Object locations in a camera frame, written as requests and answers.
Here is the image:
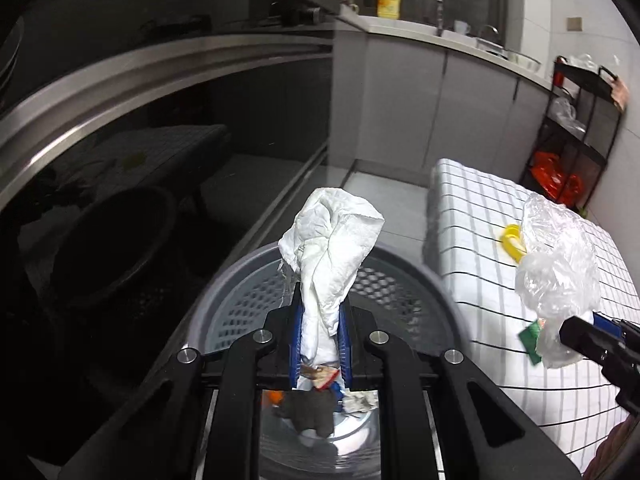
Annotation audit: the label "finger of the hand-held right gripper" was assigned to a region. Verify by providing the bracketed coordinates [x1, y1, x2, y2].
[559, 316, 640, 413]
[592, 311, 640, 345]

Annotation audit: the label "white tissue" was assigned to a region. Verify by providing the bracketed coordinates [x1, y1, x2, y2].
[277, 187, 386, 366]

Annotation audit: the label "black metal trolley rack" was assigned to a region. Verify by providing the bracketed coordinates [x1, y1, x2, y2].
[520, 56, 626, 211]

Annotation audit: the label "dark grey cloth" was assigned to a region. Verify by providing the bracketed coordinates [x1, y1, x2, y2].
[275, 389, 337, 438]

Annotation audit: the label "grey kitchen cabinets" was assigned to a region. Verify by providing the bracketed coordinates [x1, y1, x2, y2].
[330, 30, 553, 191]

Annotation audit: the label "person's right forearm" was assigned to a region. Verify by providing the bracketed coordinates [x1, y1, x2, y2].
[582, 417, 640, 480]

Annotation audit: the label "grey kitchen countertop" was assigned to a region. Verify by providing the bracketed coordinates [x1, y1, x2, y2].
[340, 12, 553, 91]

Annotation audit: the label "white black checked tablecloth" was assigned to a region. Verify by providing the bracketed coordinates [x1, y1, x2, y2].
[424, 158, 640, 471]

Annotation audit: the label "clear plastic bag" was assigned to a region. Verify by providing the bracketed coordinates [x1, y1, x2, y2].
[550, 96, 588, 136]
[562, 53, 601, 73]
[515, 192, 601, 368]

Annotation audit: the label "green white carton box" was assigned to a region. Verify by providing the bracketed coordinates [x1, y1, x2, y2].
[520, 321, 546, 365]

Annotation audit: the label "checked hanging cloth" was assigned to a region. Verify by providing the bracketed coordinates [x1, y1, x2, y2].
[611, 77, 631, 111]

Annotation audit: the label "black glass oven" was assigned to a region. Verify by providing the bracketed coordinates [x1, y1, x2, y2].
[0, 0, 341, 480]

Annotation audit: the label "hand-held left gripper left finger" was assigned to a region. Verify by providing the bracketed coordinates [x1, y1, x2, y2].
[57, 305, 306, 480]

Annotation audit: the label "red white snack packet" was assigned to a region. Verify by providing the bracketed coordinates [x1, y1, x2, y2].
[300, 365, 346, 391]

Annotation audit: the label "red plastic bag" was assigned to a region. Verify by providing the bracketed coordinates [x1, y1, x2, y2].
[530, 151, 585, 206]

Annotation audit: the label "yellow plastic lid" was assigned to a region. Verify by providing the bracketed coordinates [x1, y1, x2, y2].
[501, 224, 528, 263]

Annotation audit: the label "white paper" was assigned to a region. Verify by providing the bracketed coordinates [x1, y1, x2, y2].
[345, 390, 378, 413]

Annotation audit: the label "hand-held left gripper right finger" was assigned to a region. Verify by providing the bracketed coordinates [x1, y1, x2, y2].
[337, 305, 583, 480]

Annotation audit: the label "grey perforated plastic basket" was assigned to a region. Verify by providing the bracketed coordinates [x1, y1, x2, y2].
[182, 241, 471, 461]

